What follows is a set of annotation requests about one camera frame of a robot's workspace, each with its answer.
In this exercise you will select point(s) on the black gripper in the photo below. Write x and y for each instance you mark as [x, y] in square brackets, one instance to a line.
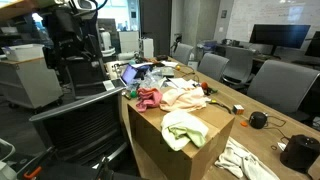
[71, 26]

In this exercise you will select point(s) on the grey mesh-back office chair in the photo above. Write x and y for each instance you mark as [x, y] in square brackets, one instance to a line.
[83, 123]

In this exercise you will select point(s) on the wall whiteboard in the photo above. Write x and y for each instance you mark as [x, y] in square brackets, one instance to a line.
[266, 13]

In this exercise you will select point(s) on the white paper sheets pile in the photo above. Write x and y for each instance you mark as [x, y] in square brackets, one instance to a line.
[180, 82]

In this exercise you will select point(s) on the black rubber band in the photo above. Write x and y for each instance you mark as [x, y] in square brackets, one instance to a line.
[271, 147]

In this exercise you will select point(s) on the open silver laptop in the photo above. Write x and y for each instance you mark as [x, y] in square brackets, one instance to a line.
[128, 74]

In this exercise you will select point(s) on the white cabinet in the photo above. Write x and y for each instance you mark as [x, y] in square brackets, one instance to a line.
[128, 41]

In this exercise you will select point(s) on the dark door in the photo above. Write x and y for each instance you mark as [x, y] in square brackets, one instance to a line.
[155, 26]

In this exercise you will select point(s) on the small yellow ball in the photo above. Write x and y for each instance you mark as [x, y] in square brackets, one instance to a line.
[178, 68]

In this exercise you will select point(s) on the Rubik's cube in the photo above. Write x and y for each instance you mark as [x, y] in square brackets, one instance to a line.
[238, 109]

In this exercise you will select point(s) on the dark wall panel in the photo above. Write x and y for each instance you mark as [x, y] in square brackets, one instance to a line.
[224, 14]

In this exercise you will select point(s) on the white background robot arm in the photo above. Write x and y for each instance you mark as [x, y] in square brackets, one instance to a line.
[106, 40]

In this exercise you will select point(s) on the green ball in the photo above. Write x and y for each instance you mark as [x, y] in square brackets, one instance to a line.
[133, 94]

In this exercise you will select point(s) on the small white adapter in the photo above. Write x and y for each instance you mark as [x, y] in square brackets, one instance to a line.
[281, 146]

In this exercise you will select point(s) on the black computer monitor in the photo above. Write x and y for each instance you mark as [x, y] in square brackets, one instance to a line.
[280, 35]
[314, 45]

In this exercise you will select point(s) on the clear plastic bags pile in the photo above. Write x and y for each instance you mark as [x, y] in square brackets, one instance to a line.
[151, 78]

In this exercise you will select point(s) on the white storage bin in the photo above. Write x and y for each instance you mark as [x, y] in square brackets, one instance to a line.
[23, 52]

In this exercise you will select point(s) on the crumpled white cloth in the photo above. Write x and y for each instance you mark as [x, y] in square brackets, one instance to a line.
[240, 160]

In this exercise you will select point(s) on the white wall plate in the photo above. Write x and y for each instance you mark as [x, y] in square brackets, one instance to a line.
[221, 29]

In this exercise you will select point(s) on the light green towel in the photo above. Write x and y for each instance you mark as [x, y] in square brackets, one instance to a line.
[181, 128]

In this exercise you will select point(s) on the pink shirt orange print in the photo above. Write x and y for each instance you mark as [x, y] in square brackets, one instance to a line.
[148, 98]

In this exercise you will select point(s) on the small orange cap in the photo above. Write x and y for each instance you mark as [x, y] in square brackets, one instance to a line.
[244, 123]

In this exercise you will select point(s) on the small black round speaker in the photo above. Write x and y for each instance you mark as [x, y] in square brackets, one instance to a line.
[257, 120]

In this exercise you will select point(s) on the grey conference chair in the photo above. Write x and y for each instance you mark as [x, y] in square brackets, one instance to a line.
[182, 53]
[283, 83]
[238, 63]
[213, 66]

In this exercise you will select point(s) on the dark green clip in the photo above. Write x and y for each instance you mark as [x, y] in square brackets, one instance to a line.
[212, 90]

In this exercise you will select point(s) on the white box unit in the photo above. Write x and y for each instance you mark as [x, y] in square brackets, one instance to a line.
[146, 47]

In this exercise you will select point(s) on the grey utility cart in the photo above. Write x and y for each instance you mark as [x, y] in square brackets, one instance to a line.
[30, 83]

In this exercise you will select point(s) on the black mesh office chair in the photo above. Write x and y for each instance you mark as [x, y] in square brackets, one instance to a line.
[88, 80]

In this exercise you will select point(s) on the black pouch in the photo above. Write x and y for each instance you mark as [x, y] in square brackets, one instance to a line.
[162, 57]

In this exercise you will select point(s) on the orange ball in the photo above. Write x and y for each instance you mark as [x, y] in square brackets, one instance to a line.
[204, 85]

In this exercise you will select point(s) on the peach shirt orange print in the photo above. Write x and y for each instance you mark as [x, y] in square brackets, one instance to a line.
[183, 99]

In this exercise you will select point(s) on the large black cylinder speaker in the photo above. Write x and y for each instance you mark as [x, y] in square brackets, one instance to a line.
[300, 153]

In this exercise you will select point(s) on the large cardboard box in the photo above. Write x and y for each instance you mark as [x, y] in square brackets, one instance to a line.
[186, 156]

